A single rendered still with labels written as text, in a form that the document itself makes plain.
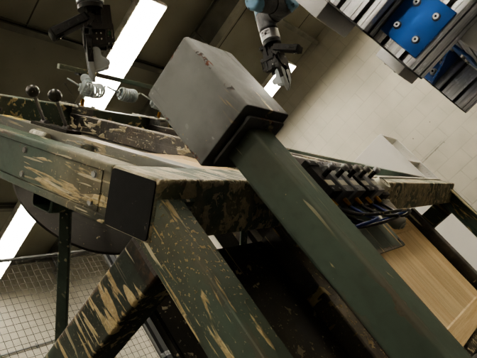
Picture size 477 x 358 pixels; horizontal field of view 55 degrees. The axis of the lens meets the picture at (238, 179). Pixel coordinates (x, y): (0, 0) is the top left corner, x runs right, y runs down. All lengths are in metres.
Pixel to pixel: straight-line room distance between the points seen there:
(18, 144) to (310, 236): 0.71
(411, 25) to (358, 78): 6.21
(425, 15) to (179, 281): 0.59
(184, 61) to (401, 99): 6.15
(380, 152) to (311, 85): 2.40
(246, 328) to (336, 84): 6.61
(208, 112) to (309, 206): 0.20
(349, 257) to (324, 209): 0.07
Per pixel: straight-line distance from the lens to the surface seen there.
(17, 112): 1.98
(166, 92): 0.75
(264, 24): 1.90
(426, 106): 6.69
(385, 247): 1.20
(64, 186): 0.96
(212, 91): 0.69
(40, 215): 2.33
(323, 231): 0.61
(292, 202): 0.63
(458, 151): 6.54
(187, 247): 0.71
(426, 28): 0.86
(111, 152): 1.24
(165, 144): 1.61
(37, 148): 1.04
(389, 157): 5.27
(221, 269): 0.72
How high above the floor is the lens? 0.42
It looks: 25 degrees up
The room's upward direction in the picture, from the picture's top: 38 degrees counter-clockwise
